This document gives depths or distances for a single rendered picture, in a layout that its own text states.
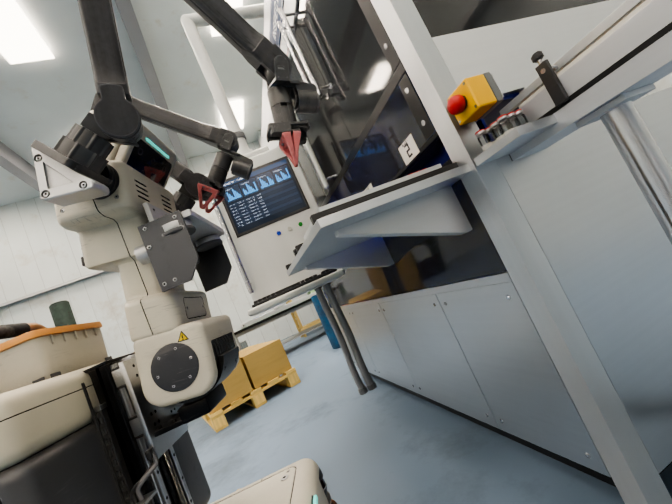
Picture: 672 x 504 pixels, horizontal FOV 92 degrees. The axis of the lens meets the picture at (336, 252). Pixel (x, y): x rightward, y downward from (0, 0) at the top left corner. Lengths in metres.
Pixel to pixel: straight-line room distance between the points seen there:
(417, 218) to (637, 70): 0.45
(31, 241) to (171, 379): 10.62
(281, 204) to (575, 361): 1.35
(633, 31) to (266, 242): 1.43
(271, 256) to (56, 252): 9.64
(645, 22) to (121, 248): 1.08
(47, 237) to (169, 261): 10.46
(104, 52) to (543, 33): 1.10
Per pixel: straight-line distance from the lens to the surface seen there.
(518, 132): 0.76
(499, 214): 0.84
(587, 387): 0.94
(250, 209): 1.72
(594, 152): 1.13
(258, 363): 3.53
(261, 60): 0.90
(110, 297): 10.37
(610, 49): 0.79
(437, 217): 0.86
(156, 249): 0.82
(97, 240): 0.96
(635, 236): 1.13
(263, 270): 1.66
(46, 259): 11.10
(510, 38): 1.15
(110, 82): 0.84
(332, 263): 1.25
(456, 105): 0.80
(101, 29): 0.88
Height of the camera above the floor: 0.74
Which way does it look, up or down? 6 degrees up
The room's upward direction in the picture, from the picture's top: 24 degrees counter-clockwise
